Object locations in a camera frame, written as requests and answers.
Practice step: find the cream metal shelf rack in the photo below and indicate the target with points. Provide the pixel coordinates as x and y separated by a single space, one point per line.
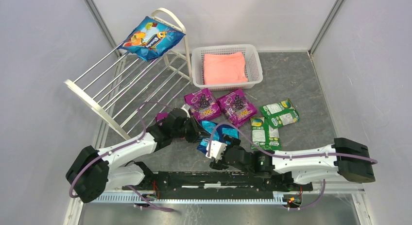
126 78

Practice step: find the pink folded cloth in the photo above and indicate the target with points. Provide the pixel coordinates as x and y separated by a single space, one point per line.
224 69

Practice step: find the purple candy bag right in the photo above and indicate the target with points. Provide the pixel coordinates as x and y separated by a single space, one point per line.
236 107

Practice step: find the white plastic basket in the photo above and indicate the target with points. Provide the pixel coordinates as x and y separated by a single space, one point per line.
253 68

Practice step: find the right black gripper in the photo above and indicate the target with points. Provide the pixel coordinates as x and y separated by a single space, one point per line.
223 155

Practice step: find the blue candy bag with fruits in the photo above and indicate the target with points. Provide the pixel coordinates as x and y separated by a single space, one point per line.
151 39

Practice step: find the purple candy bag left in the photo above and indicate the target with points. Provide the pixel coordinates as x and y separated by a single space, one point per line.
160 117

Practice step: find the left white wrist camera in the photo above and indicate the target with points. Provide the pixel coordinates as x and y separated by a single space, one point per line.
186 108

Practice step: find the blue candy bag back side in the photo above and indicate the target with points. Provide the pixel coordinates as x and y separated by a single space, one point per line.
218 135

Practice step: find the purple candy bag middle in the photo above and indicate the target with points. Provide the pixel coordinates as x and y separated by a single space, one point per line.
203 105

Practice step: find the purple candy bag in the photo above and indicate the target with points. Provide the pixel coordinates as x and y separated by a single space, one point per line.
203 105
160 117
236 107

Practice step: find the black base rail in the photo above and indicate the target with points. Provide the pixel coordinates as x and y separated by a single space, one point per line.
218 185

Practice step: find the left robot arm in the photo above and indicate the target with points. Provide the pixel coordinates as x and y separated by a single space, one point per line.
94 171

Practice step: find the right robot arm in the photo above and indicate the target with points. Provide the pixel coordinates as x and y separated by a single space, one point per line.
344 159

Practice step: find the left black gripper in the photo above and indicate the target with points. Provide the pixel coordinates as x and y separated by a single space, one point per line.
196 133

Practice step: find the green candy bag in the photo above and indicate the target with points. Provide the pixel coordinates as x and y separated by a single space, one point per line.
280 114
263 135

